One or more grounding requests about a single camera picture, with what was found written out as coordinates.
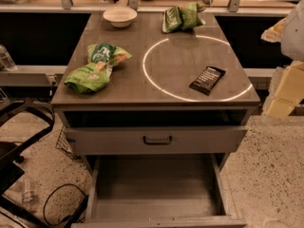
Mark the grey drawer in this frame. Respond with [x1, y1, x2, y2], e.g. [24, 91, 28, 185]
[71, 154, 246, 228]
[65, 125, 247, 155]

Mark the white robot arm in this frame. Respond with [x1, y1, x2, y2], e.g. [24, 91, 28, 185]
[261, 0, 304, 122]

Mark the grey drawer cabinet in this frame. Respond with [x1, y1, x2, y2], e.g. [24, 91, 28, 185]
[50, 10, 261, 173]

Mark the grey top drawer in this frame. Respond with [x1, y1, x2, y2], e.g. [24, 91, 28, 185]
[65, 125, 247, 155]

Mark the black snack bar packet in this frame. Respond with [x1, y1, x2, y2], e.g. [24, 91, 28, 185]
[189, 66, 226, 96]

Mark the green chip bag front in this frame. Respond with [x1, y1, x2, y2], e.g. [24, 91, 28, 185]
[64, 43, 132, 94]

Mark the green chip bag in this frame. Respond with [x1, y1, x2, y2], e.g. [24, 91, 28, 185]
[64, 43, 132, 94]
[162, 2, 206, 33]

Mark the white bowl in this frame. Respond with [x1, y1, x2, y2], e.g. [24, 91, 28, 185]
[103, 8, 137, 28]

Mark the green chip bag rear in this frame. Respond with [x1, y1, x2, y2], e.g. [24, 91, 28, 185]
[162, 2, 206, 33]

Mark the clear plastic bottle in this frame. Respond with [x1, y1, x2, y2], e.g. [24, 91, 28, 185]
[0, 45, 17, 71]

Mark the black chair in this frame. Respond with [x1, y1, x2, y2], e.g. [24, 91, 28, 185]
[0, 99, 55, 228]

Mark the black wire basket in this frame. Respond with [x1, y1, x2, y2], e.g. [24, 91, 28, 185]
[55, 127, 80, 161]

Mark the black floor cable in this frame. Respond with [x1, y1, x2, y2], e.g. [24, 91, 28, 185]
[42, 182, 88, 228]

